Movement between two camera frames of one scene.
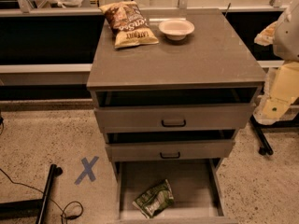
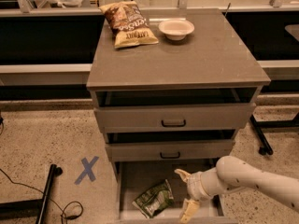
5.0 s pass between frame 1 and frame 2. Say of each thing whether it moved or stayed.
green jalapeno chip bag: stayed
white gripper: moved
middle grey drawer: stayed
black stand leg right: stayed
